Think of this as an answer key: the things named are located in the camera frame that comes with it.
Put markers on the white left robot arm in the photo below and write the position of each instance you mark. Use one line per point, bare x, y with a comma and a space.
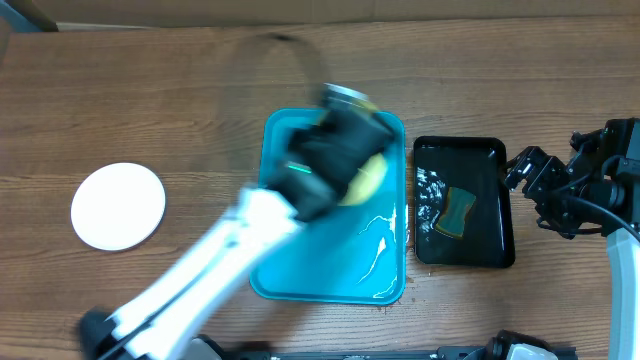
162, 322

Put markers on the teal plastic tray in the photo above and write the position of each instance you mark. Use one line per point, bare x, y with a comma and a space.
354, 255

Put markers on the yellow green scrub sponge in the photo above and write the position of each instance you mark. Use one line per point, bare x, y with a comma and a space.
452, 221

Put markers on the yellow-green plate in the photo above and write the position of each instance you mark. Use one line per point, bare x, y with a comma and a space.
356, 143

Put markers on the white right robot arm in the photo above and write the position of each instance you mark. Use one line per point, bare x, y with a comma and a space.
622, 246

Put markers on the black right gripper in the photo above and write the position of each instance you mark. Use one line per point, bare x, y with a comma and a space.
536, 171

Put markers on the white plate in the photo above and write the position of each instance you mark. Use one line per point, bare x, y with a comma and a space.
118, 206

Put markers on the black water tray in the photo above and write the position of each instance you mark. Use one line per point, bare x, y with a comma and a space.
473, 164

